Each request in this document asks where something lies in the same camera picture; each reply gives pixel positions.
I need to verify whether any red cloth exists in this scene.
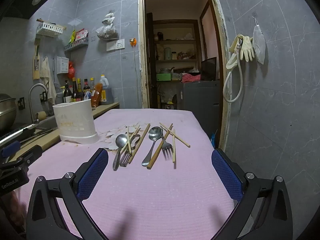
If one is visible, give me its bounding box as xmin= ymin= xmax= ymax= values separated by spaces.
xmin=182 ymin=73 xmax=201 ymax=83

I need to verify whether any dark wooden door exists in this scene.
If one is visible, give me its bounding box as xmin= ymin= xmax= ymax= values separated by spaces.
xmin=146 ymin=12 xmax=157 ymax=109

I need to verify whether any pink floral tablecloth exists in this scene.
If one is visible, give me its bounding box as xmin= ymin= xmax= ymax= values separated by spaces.
xmin=15 ymin=109 xmax=240 ymax=240

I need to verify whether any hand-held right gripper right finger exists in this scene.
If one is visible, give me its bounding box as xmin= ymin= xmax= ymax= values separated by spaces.
xmin=211 ymin=149 xmax=293 ymax=240

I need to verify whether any white shower hose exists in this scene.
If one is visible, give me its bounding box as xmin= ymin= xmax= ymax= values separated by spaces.
xmin=223 ymin=39 xmax=243 ymax=103

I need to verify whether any worn door frame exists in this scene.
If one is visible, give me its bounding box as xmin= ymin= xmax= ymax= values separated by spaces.
xmin=137 ymin=0 xmax=232 ymax=150

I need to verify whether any orange seasoning packet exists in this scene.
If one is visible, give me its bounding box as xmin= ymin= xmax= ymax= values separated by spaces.
xmin=90 ymin=83 xmax=103 ymax=108

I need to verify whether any white plastic utensil holder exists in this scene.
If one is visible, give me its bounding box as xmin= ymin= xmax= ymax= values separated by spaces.
xmin=52 ymin=99 xmax=100 ymax=145

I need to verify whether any black range hood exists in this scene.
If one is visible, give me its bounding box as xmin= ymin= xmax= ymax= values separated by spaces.
xmin=0 ymin=0 xmax=66 ymax=20

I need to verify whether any white wall socket panel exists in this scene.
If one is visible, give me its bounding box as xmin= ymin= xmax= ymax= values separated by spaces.
xmin=106 ymin=39 xmax=125 ymax=52

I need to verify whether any steel faucet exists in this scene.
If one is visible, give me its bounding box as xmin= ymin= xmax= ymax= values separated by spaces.
xmin=28 ymin=83 xmax=49 ymax=124

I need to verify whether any metal mesh skimmer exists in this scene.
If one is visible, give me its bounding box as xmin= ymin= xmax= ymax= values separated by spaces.
xmin=52 ymin=58 xmax=63 ymax=98

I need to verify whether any hanging beige towel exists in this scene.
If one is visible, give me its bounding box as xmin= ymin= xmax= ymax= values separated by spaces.
xmin=40 ymin=56 xmax=57 ymax=104

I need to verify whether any white wall box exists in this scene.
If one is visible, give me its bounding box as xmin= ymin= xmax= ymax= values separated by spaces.
xmin=56 ymin=56 xmax=69 ymax=75

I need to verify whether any steel spoon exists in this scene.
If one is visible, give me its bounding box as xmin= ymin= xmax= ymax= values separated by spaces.
xmin=112 ymin=134 xmax=128 ymax=171
xmin=141 ymin=126 xmax=162 ymax=167

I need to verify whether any black monitor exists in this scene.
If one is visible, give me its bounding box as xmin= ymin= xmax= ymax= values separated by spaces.
xmin=201 ymin=57 xmax=217 ymax=81

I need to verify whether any grey cabinet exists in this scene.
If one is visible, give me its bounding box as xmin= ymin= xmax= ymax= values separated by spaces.
xmin=177 ymin=80 xmax=221 ymax=143

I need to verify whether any steel pot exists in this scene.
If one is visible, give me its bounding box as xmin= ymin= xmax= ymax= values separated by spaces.
xmin=0 ymin=93 xmax=17 ymax=130

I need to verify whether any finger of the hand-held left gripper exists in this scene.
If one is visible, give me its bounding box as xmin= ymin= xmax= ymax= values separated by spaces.
xmin=5 ymin=145 xmax=43 ymax=167
xmin=0 ymin=126 xmax=37 ymax=157

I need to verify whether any white mesh bag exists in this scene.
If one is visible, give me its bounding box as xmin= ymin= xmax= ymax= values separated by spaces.
xmin=252 ymin=24 xmax=266 ymax=65

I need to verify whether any beige kitchen countertop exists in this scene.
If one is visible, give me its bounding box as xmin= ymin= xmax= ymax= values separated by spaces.
xmin=0 ymin=102 xmax=120 ymax=163

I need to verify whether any steel fork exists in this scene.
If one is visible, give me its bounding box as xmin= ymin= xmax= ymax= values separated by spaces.
xmin=160 ymin=129 xmax=173 ymax=159
xmin=119 ymin=134 xmax=142 ymax=167

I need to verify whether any white wall basket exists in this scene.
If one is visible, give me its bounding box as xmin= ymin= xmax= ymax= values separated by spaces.
xmin=36 ymin=22 xmax=64 ymax=37

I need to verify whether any red plastic bag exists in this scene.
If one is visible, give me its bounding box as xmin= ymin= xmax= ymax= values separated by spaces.
xmin=67 ymin=61 xmax=76 ymax=79

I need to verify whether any wooden rolling pin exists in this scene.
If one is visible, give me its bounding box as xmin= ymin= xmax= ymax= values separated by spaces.
xmin=36 ymin=18 xmax=67 ymax=29

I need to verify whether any person's left hand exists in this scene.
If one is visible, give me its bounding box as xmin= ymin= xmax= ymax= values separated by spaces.
xmin=0 ymin=190 xmax=28 ymax=233

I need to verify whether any cream rubber glove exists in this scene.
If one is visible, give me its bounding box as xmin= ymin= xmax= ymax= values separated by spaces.
xmin=226 ymin=34 xmax=244 ymax=70
xmin=241 ymin=36 xmax=255 ymax=62

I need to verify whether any brown wooden chopstick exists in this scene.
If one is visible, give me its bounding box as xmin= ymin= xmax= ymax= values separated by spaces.
xmin=129 ymin=123 xmax=151 ymax=164
xmin=147 ymin=123 xmax=173 ymax=169

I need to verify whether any wooden wall knife holder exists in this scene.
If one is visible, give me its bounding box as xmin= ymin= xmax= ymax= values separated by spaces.
xmin=33 ymin=39 xmax=42 ymax=80

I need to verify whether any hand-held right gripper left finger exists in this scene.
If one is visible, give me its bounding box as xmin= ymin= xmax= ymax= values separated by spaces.
xmin=26 ymin=148 xmax=118 ymax=240

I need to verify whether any grey wall basket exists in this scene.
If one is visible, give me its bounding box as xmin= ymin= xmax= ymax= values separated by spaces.
xmin=64 ymin=37 xmax=89 ymax=52

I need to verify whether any hanging clear plastic bag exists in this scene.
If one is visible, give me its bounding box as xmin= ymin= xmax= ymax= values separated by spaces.
xmin=95 ymin=12 xmax=119 ymax=40

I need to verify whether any wooden shelf unit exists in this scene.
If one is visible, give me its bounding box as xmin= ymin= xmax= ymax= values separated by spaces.
xmin=151 ymin=19 xmax=203 ymax=83

